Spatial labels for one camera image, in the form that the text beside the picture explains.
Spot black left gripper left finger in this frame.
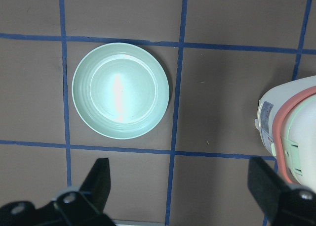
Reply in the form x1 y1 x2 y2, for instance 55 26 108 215
0 158 115 226

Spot far green plate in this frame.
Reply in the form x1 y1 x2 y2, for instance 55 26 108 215
71 43 170 139

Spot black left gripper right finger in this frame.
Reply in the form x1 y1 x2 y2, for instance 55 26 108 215
247 157 316 226

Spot white rice cooker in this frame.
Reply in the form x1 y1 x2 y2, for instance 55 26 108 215
255 76 316 191

